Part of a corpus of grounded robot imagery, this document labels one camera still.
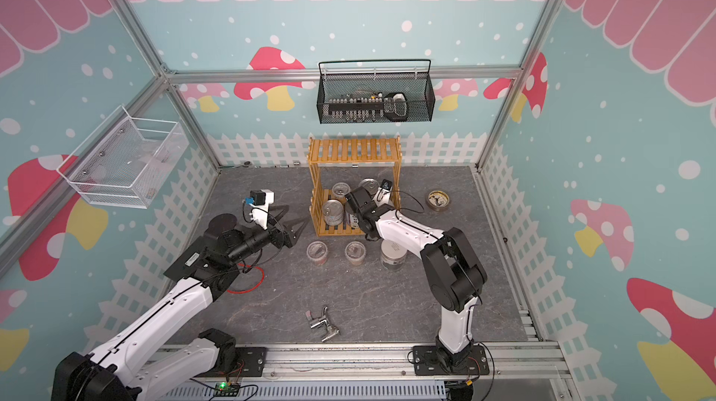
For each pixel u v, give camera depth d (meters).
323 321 0.79
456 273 0.48
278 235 0.66
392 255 0.85
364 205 0.73
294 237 0.67
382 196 0.81
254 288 0.87
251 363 0.75
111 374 0.40
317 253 0.89
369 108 0.89
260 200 0.64
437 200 1.08
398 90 0.94
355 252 0.89
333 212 0.97
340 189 1.03
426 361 0.74
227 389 0.73
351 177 1.17
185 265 0.90
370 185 0.97
